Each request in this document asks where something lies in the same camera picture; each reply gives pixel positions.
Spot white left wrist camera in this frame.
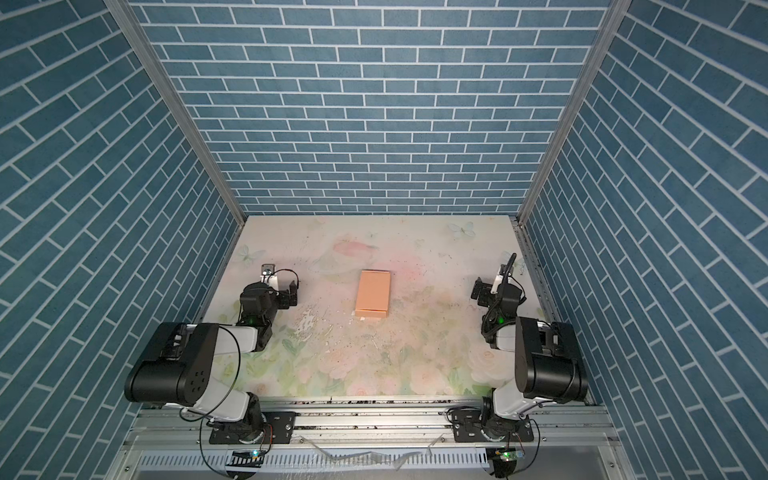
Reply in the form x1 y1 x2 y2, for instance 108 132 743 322
261 264 279 290

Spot aluminium corner frame post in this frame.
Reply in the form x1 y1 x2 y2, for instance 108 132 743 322
104 0 246 227
517 0 631 227

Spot aluminium corner frame post left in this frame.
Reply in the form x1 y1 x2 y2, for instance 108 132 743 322
104 0 246 227

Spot aluminium corner frame post right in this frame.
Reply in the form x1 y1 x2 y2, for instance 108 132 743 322
517 0 631 227

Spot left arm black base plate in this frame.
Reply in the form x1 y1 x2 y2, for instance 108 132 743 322
209 411 297 446

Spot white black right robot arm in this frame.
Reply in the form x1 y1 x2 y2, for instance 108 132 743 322
470 273 588 425

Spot pink cardboard paper box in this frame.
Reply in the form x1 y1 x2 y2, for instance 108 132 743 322
355 270 392 318

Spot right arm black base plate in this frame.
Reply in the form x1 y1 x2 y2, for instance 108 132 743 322
444 406 534 443

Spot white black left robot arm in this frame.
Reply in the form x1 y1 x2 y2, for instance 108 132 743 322
124 269 300 429

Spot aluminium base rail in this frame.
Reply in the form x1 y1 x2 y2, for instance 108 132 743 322
108 397 633 479

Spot white ventilated cable duct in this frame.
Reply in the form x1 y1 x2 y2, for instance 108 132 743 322
138 448 490 473

